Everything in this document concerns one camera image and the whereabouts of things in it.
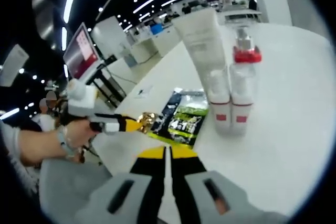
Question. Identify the green black skincare sachet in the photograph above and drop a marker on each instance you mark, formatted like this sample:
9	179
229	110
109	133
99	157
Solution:
181	124

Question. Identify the person's right hand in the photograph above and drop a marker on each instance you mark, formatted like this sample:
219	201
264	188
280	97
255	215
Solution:
223	206

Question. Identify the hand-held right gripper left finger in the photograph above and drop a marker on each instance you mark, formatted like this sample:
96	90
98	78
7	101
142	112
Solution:
149	184

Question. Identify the long white counter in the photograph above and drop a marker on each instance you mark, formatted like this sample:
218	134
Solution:
152	48

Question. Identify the black monitor stand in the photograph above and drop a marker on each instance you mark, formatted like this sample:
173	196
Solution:
110	87

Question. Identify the small red label skincare bottle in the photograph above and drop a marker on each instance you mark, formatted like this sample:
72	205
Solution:
220	113
241	113

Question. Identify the gold skincare packet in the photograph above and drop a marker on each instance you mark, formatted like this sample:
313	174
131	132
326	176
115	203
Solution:
148	122

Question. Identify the pale wrist band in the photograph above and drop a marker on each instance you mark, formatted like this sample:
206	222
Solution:
64	142

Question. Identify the person's left hand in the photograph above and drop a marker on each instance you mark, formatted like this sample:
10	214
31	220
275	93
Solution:
78	134

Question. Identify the red screen monitor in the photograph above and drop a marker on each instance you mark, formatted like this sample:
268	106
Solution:
81	53

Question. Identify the white skincare tube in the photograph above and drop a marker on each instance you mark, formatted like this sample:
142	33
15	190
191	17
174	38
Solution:
202	45

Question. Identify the blue storage crate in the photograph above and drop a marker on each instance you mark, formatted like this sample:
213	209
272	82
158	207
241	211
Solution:
156	29

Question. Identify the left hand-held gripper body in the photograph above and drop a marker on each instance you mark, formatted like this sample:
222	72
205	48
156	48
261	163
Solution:
81	100

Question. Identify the water dispenser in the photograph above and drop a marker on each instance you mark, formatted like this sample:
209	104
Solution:
130	56

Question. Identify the clear sample packet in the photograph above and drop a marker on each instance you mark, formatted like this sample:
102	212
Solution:
145	90

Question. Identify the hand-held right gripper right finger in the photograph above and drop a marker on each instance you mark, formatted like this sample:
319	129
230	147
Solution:
189	184

